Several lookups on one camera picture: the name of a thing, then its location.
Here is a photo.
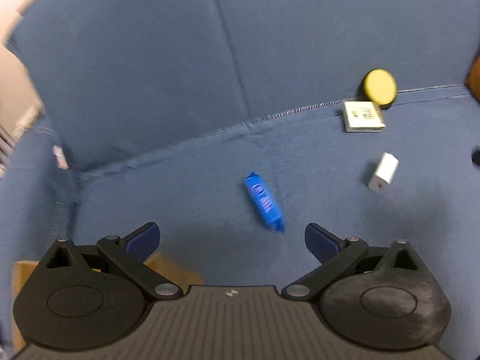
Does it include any blue tissue pack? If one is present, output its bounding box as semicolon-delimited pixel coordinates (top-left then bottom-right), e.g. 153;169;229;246
244;172;285;232

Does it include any white USB charger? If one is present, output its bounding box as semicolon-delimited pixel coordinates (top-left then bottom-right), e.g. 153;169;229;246
368;153;400;193

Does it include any yellow round sponge puff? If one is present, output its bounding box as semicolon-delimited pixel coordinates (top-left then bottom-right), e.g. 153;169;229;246
362;68;398;110

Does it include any small white gold box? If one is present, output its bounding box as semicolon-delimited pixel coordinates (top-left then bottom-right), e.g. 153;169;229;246
343;101;386;133

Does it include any open cardboard box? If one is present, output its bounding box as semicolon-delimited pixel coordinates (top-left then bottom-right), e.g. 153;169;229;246
11;253;204;354

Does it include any orange cushion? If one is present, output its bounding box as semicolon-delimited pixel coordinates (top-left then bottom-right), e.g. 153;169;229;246
465;54;480;102

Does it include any white sofa label tag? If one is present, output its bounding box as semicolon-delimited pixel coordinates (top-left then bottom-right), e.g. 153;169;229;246
52;145;69;170

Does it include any blue fabric sofa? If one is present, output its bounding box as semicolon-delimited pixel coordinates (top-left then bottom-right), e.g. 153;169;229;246
1;0;479;359

